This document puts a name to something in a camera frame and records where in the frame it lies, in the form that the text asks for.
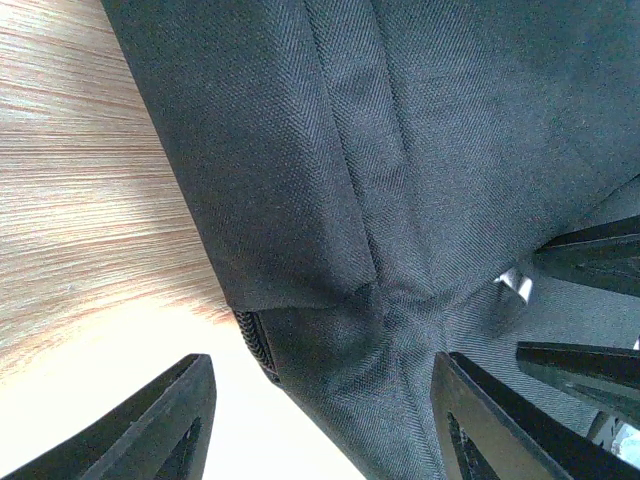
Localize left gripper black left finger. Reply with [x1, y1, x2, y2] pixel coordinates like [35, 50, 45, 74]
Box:
[6, 354, 216, 480]

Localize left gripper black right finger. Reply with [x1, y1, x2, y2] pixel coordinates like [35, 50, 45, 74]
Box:
[431, 352, 639, 479]

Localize black student bag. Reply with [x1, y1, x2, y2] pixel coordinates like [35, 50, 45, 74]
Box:
[104, 1, 639, 479]

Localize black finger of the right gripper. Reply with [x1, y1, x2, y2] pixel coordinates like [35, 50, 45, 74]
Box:
[516, 342, 639, 415]
[533, 216, 639, 297]

